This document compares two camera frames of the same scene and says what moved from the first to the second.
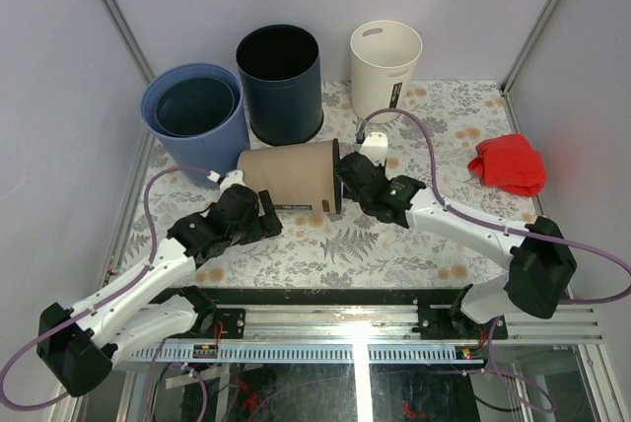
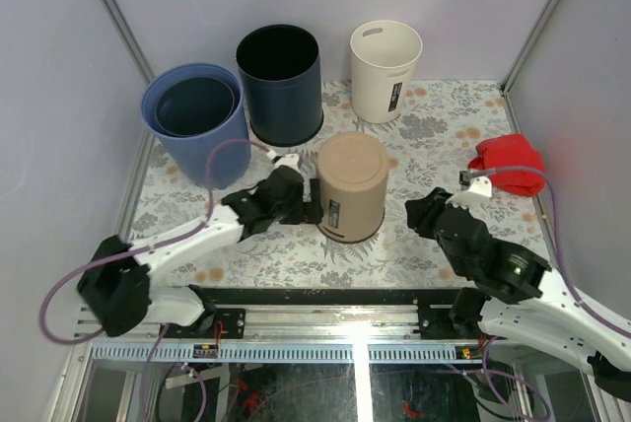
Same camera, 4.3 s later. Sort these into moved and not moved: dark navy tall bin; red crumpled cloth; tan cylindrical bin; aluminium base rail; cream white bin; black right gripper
Moved: black right gripper; tan cylindrical bin
Not moved: red crumpled cloth; aluminium base rail; dark navy tall bin; cream white bin
